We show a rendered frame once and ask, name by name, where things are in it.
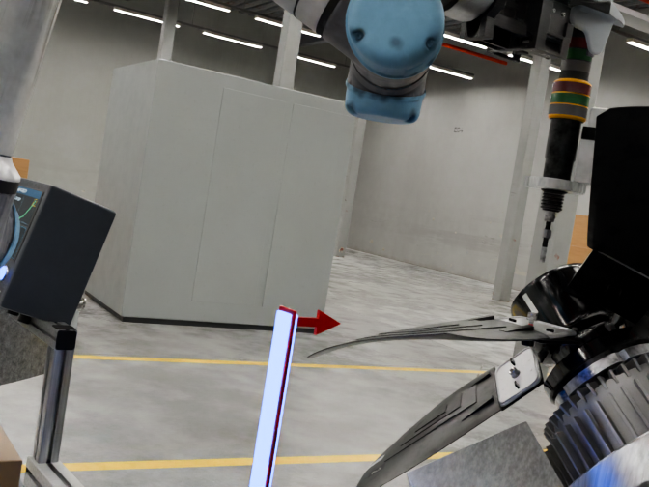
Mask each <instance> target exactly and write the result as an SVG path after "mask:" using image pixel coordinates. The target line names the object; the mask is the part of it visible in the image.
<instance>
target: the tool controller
mask: <svg viewBox="0 0 649 487"><path fill-rule="evenodd" d="M14 205H15V208H16V211H17V212H18V215H19V223H20V231H19V238H18V242H17V245H16V248H15V250H14V253H13V255H12V256H11V258H10V259H9V261H8V262H7V263H6V264H5V265H9V272H8V274H7V277H6V278H5V280H4V281H3V282H0V307H2V308H5V309H8V311H7V313H9V314H12V315H14V316H18V314H19V313H20V314H19V317H18V319H17V320H18V321H19V322H21V323H24V324H28V325H29V323H30V321H31V317H33V318H36V319H39V320H42V321H48V322H54V323H56V324H57V322H65V323H66V324H68V325H70V324H71V321H72V318H73V316H74V313H75V311H76V310H77V311H82V310H83V309H84V307H85V305H86V299H84V298H82V295H83V293H84V290H85V288H86V286H87V283H88V281H89V278H90V276H91V274H92V271H93V269H94V266H95V264H96V261H97V260H98V258H99V254H100V251H101V249H102V247H103V244H104V242H105V239H106V237H107V235H108V232H109V230H110V227H111V225H112V223H113V220H114V218H115V215H116V213H115V212H114V211H113V210H111V209H108V208H106V207H103V206H102V205H100V204H97V203H95V202H93V201H90V200H88V199H85V198H83V197H81V196H78V195H76V194H74V193H71V192H69V191H66V190H64V189H62V188H59V187H57V186H54V185H49V184H45V183H41V182H37V181H33V180H29V179H25V178H21V177H20V183H19V186H18V189H17V192H16V196H15V199H14Z"/></svg>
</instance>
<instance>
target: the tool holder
mask: <svg viewBox="0 0 649 487"><path fill-rule="evenodd" d="M606 110H607V109H601V108H591V110H590V116H589V121H588V127H587V126H583V127H582V133H581V140H580V144H579V150H578V161H577V166H576V172H575V178H574V180H573V181H569V180H562V179H555V178H549V177H540V176H526V177H525V181H524V186H526V187H530V188H535V189H540V190H541V188H547V189H555V190H561V191H566V192H568V193H567V194H575V195H584V194H585V192H586V188H587V186H590V182H591V177H592V166H593V155H594V143H595V130H596V118H597V116H598V115H600V114H601V113H603V112H605V111H606Z"/></svg>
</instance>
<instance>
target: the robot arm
mask: <svg viewBox="0 0 649 487"><path fill-rule="evenodd" d="M272 1H274V2H275V3H276V4H278V5H279V6H280V7H282V8H283V9H284V10H286V11H287V12H288V13H290V14H291V15H293V16H294V17H295V18H297V19H298V20H300V21H301V22H302V23H304V24H305V25H306V26H308V27H309V28H310V29H312V30H313V31H314V32H316V33H317V34H318V35H320V36H321V37H322V38H323V39H324V40H326V41H327V42H328V43H330V44H331V45H333V46H334V47H335V48H337V49H338V50H339V51H341V52H342V53H343V54H345V55H346V56H347V57H349V58H350V59H351V64H350V70H349V76H348V78H347V79H346V86H347V93H346V101H345V107H346V109H347V111H348V112H349V113H350V114H351V115H353V116H355V117H358V118H361V119H365V120H370V121H375V122H381V123H388V124H398V125H407V124H412V123H414V122H415V121H416V120H417V119H418V117H419V115H420V110H421V105H422V101H423V99H424V98H425V96H426V90H425V85H426V79H427V73H428V71H429V69H430V67H431V65H432V63H433V62H434V61H435V59H436V58H437V56H438V54H439V51H440V49H441V46H442V43H443V39H444V32H445V23H444V19H445V16H447V17H450V18H452V19H455V20H458V21H461V22H462V26H461V32H460V39H462V40H465V41H468V42H471V43H476V44H479V45H482V46H485V47H486V48H487V52H488V53H491V54H493V55H496V56H499V57H502V58H505V59H508V60H511V61H513V62H516V63H519V62H520V60H521V55H525V54H528V52H529V53H532V54H535V55H538V56H541V57H543V58H546V59H547V60H549V59H558V58H560V59H563V60H567V55H568V49H569V43H571V38H572V34H573V28H574V27H575V28H577V29H579V30H581V31H582V32H583V33H584V35H585V38H586V43H587V48H588V51H589V52H590V53H591V54H593V55H599V54H600V53H602V51H603V50H604V47H605V45H606V42H607V38H608V36H609V33H610V31H611V28H612V26H613V25H615V26H618V27H622V28H623V27H624V25H625V20H624V18H623V16H622V15H621V13H620V12H619V10H618V9H617V7H616V6H615V5H614V4H613V3H612V2H611V0H272ZM61 3H62V0H0V269H1V268H2V267H3V266H4V265H5V264H6V263H7V262H8V261H9V259H10V258H11V256H12V255H13V253H14V250H15V248H16V245H17V242H18V238H19V231H20V223H19V215H18V212H17V211H16V208H15V205H14V199H15V196H16V192H17V189H18V186H19V183H20V176H19V174H18V172H17V171H16V169H15V167H14V164H13V161H12V155H13V152H14V147H15V144H16V141H17V138H18V135H19V132H20V129H21V126H22V123H23V120H24V117H25V114H26V111H27V108H28V104H29V101H30V99H31V96H32V93H33V90H34V87H35V84H36V81H37V78H38V74H39V71H40V68H41V65H42V60H43V57H44V54H45V52H46V49H47V45H48V42H49V39H50V36H51V33H52V30H53V27H54V24H55V21H56V17H57V14H58V12H59V9H60V6H61ZM569 4H570V5H572V8H571V7H568V6H569ZM569 19H570V22H571V24H570V23H569ZM507 51H513V54H512V57H511V56H508V55H505V54H502V53H499V52H507Z"/></svg>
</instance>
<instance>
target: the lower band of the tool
mask: <svg viewBox="0 0 649 487"><path fill-rule="evenodd" d="M555 81H575V82H580V83H585V84H588V85H590V86H592V85H591V84H590V83H589V82H587V81H585V80H581V79H575V78H559V79H557V80H555ZM555 81H553V82H555ZM557 92H563V93H574V94H580V95H585V94H581V93H576V92H567V91H555V92H552V93H557ZM585 96H587V97H589V96H588V95H585ZM589 98H590V97H589ZM553 103H565V104H573V105H578V106H583V105H579V104H574V103H567V102H552V103H550V104H553ZM583 107H586V106H583ZM586 108H587V109H588V107H586ZM548 117H549V118H567V119H573V120H578V121H582V122H586V119H585V118H582V117H579V116H574V115H567V114H549V115H548Z"/></svg>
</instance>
